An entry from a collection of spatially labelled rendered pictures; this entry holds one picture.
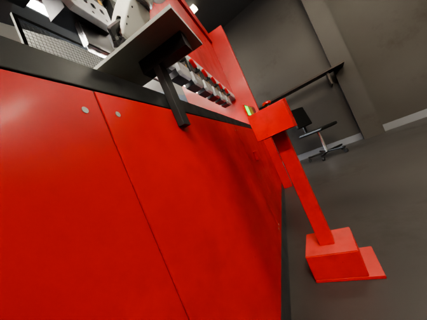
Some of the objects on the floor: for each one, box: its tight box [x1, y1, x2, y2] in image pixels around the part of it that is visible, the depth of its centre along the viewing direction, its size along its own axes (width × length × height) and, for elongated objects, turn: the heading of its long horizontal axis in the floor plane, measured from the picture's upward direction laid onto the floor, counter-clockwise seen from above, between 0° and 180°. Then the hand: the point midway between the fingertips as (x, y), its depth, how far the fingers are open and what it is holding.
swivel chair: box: [291, 107, 349, 163], centre depth 340 cm, size 64×64×100 cm
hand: (126, 61), depth 57 cm, fingers open, 5 cm apart
